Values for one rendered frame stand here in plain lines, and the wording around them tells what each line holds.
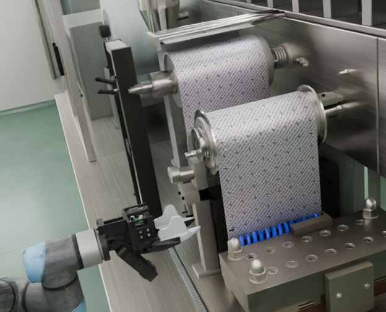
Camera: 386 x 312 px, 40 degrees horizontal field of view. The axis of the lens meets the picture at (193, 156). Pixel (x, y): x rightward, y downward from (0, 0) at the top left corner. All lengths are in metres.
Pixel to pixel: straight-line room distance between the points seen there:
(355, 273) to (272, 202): 0.24
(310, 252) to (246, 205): 0.17
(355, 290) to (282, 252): 0.16
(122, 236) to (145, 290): 0.25
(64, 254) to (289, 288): 0.45
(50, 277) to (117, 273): 0.33
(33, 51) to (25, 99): 0.59
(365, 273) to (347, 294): 0.06
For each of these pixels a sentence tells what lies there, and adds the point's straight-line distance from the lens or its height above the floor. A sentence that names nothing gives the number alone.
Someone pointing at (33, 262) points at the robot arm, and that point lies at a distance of 1.11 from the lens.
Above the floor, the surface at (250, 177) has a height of 1.17.
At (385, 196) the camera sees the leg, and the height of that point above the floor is 0.93.
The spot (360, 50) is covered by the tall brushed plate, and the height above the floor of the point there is 1.40.
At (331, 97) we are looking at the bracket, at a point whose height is 1.29.
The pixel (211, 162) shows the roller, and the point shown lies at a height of 1.22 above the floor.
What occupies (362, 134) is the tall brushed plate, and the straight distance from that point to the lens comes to 1.22.
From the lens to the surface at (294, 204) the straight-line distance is 1.24.
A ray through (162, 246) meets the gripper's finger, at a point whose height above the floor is 1.10.
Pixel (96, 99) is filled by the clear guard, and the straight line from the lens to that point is 2.10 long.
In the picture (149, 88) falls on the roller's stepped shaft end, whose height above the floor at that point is 1.33.
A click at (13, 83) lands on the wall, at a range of 6.69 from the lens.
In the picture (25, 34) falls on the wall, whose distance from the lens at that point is 6.60.
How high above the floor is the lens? 1.68
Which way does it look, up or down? 23 degrees down
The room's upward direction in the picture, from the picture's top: 9 degrees counter-clockwise
